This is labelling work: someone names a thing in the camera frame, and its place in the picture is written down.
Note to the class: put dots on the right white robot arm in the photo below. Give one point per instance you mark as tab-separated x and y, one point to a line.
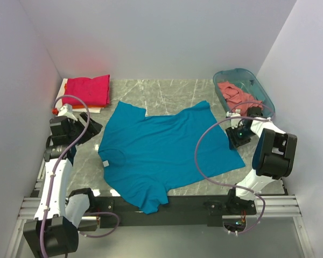
272	160

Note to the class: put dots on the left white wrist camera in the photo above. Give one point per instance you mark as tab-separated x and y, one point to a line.
66	111

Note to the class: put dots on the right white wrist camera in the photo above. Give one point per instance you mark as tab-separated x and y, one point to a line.
235	118

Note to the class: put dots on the blue t-shirt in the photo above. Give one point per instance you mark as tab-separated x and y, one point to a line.
145	157

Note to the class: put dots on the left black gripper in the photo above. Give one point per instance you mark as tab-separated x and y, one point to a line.
93	129

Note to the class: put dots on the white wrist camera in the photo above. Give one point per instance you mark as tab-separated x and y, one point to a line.
235	118
66	111

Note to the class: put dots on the salmon pink t-shirt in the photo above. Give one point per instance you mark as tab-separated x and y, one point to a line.
237	99

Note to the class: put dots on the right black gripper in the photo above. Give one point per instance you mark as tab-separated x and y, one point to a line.
233	140

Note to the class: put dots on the folded white t-shirt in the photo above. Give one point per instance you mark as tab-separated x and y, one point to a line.
61	93

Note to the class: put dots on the folded magenta t-shirt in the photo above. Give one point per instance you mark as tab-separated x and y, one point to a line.
101	82

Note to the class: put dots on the teal plastic basket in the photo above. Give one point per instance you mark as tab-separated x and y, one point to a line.
248	83

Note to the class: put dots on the aluminium frame rail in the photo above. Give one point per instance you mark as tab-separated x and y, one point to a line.
266	206

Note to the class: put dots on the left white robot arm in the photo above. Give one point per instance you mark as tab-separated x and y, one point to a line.
54	228

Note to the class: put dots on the black base beam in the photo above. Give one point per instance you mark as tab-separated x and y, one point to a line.
180	210

